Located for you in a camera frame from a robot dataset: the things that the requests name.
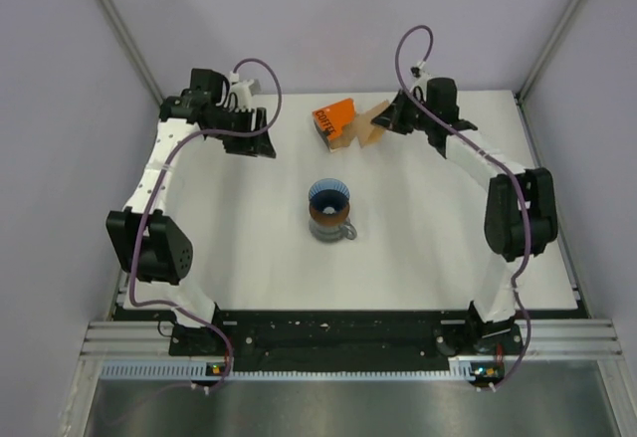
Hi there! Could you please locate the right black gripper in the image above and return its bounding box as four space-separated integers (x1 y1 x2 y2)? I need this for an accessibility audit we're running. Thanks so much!
370 91 435 136

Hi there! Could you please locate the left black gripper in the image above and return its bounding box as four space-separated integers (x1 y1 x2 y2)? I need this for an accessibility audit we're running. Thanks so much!
207 106 275 158

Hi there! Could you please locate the brown paper coffee filter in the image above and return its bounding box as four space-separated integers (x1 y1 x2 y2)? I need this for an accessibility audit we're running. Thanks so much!
353 101 389 147

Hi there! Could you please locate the orange coffee filter box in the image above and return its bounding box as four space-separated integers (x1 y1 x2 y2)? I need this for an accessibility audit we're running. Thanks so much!
312 98 357 152

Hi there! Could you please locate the blue glass dripper cone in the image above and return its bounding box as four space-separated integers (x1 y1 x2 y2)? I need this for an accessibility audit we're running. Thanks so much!
309 178 350 213

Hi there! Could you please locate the wooden dripper base ring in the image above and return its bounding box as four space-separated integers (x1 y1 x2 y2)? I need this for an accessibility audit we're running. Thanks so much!
308 202 351 232

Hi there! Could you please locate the clear glass coffee server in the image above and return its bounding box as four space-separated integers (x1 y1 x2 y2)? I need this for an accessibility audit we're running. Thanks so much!
309 220 357 243

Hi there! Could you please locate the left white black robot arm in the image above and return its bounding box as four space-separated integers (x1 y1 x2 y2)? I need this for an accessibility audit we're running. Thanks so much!
106 69 278 354

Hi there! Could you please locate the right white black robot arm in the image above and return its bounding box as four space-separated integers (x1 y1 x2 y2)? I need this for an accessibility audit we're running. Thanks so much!
372 78 558 353

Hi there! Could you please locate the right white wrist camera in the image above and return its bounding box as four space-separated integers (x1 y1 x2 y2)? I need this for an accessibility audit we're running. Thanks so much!
410 60 432 92

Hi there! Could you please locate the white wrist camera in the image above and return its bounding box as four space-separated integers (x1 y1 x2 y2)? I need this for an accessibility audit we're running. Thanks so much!
226 72 261 109
410 60 432 92

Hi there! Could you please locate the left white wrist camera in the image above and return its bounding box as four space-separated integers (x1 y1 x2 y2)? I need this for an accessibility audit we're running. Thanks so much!
226 72 261 109

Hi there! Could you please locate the right aluminium frame post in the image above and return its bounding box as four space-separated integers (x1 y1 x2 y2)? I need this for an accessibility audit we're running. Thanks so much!
515 0 587 106

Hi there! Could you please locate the aluminium frame post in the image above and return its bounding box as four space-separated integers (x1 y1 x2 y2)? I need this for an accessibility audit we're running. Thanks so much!
515 0 587 106
95 0 163 106

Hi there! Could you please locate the left aluminium frame post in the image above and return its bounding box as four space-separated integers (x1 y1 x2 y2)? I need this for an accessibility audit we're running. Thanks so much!
95 0 163 106

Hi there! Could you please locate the grey slotted cable duct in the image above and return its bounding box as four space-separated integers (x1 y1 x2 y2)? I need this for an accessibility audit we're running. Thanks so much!
100 360 502 384

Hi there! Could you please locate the aluminium front rail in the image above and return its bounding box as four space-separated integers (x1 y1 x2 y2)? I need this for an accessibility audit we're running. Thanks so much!
80 313 621 372

